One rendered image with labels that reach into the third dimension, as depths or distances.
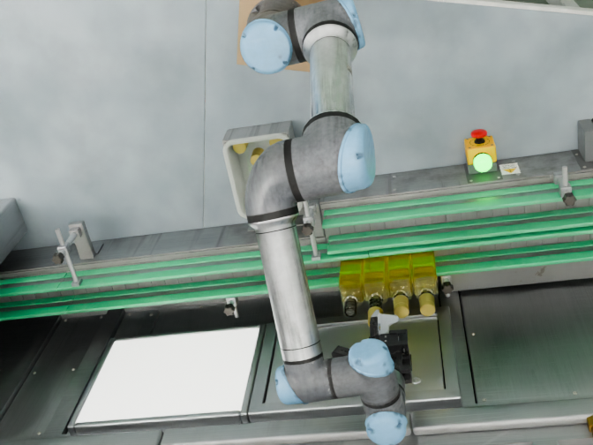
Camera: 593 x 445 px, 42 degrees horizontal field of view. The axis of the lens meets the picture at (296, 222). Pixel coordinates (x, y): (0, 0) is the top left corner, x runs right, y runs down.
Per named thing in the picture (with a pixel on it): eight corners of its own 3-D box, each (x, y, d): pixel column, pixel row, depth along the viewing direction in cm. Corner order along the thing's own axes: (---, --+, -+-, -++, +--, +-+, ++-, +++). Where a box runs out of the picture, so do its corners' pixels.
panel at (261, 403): (113, 346, 212) (70, 436, 182) (110, 337, 210) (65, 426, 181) (450, 314, 196) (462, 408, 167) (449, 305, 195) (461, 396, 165)
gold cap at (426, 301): (427, 290, 177) (429, 301, 173) (438, 299, 178) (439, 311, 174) (416, 297, 179) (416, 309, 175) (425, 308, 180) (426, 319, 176)
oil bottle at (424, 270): (411, 256, 201) (415, 304, 182) (409, 237, 198) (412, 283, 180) (433, 254, 200) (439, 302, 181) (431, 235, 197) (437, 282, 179)
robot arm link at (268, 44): (240, 17, 177) (228, 28, 165) (297, 2, 174) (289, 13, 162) (255, 68, 181) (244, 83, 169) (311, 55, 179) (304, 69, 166)
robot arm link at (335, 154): (287, -3, 171) (282, 170, 134) (354, -19, 168) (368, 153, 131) (302, 42, 179) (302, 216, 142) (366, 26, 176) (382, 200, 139)
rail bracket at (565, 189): (550, 181, 188) (560, 207, 176) (549, 154, 184) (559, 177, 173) (566, 179, 187) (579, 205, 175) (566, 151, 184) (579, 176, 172)
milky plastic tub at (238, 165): (244, 205, 213) (239, 221, 205) (226, 129, 202) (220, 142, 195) (307, 198, 210) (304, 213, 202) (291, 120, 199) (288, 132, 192)
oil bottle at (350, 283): (344, 264, 204) (341, 312, 185) (341, 245, 201) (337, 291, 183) (365, 261, 203) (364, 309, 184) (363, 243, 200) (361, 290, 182)
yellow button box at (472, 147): (466, 162, 201) (469, 175, 194) (463, 136, 197) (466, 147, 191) (493, 159, 200) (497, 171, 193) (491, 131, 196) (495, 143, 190)
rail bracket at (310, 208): (312, 245, 201) (309, 270, 190) (301, 186, 194) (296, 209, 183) (324, 243, 201) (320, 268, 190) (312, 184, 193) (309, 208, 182)
